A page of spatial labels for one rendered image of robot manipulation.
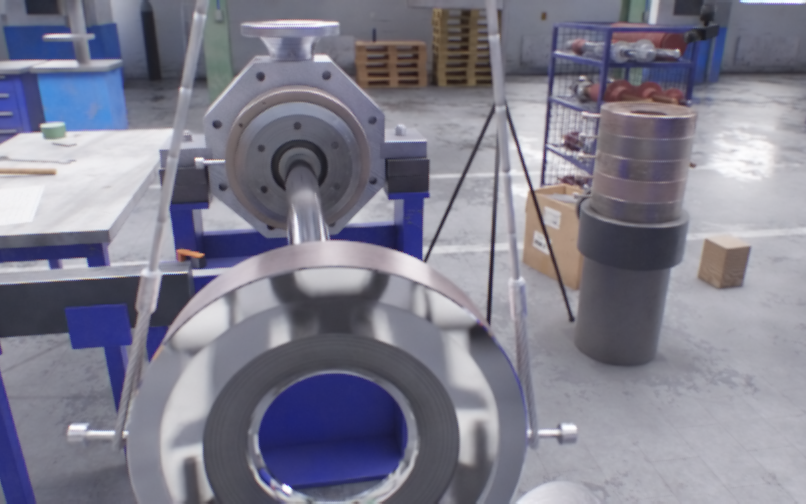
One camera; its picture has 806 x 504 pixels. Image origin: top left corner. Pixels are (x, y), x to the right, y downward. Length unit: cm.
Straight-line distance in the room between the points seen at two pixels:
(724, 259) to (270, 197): 278
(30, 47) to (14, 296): 1091
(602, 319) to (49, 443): 221
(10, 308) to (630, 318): 223
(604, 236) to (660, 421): 74
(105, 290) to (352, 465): 104
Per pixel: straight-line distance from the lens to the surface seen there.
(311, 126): 161
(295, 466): 229
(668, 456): 252
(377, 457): 230
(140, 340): 60
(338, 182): 165
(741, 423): 280
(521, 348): 62
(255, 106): 165
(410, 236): 189
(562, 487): 83
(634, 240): 269
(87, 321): 170
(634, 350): 295
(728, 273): 392
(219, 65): 761
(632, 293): 282
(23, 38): 1255
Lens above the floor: 148
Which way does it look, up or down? 22 degrees down
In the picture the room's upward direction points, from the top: straight up
